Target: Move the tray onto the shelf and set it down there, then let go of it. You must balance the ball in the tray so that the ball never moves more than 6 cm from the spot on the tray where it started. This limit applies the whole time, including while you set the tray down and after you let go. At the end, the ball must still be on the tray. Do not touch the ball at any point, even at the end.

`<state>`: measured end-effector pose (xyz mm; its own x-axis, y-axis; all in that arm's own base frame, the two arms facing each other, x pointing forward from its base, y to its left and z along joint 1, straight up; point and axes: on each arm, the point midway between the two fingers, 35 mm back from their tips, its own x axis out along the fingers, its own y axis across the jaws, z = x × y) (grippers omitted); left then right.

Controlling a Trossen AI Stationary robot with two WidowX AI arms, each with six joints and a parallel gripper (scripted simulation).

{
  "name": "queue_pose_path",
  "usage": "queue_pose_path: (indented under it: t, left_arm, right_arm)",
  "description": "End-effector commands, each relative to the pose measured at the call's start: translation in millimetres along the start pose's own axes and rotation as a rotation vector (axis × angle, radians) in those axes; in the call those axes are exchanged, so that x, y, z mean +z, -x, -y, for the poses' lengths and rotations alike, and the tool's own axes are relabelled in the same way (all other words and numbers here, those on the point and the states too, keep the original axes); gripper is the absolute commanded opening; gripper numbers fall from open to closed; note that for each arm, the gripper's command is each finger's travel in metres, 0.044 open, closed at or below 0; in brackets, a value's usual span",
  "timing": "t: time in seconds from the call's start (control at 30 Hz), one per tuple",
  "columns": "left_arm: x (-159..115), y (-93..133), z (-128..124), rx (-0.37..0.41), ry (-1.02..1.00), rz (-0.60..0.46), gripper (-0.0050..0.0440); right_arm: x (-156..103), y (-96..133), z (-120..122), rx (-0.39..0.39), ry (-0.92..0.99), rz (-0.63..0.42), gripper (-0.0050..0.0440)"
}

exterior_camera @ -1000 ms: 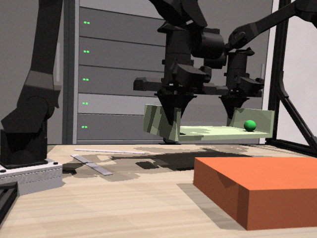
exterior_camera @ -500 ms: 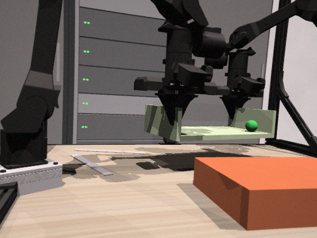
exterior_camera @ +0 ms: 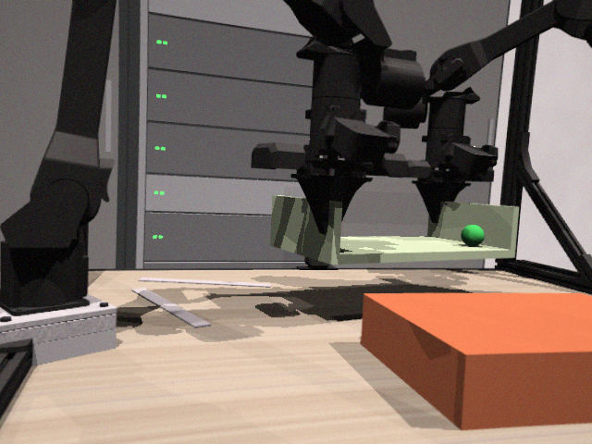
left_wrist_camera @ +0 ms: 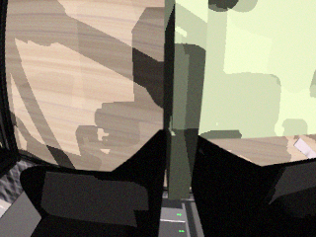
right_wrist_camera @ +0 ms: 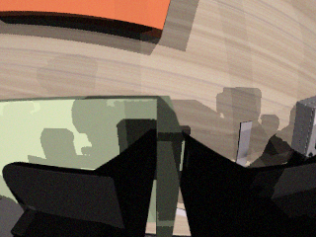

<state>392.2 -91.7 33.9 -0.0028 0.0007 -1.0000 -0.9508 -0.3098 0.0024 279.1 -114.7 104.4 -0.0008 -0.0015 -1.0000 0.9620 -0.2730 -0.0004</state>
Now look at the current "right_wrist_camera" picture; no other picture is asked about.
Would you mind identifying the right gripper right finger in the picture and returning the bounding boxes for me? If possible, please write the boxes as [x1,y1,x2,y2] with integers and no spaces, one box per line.
[180,131,316,237]

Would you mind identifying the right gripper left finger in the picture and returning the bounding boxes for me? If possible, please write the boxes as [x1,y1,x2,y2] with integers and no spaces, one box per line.
[2,129,157,237]

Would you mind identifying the orange rectangular block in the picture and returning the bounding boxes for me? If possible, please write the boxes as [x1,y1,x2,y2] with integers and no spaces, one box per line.
[0,0,170,38]

